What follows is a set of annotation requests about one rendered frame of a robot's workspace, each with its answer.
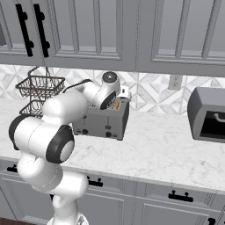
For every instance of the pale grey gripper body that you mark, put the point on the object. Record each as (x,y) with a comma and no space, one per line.
(126,97)

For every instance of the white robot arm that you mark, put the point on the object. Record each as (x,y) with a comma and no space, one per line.
(44,132)

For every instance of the toasted bread slice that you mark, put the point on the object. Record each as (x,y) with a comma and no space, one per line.
(117,104)

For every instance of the grey metal toaster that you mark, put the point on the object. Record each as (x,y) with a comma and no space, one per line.
(101,123)

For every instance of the black toaster lever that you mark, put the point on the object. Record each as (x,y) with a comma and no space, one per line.
(84,119)

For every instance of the grey toaster oven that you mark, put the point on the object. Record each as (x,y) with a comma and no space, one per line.
(205,117)

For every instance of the grey drawer front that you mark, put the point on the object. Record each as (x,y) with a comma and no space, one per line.
(7,175)
(114,183)
(158,194)

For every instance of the grey base cupboard door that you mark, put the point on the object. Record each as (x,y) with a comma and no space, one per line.
(108,209)
(172,214)
(17,202)

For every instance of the white wall outlet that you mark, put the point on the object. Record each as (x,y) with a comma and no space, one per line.
(175,82)

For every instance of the grey wall cupboard door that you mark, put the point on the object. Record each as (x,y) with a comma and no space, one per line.
(181,32)
(11,29)
(88,29)

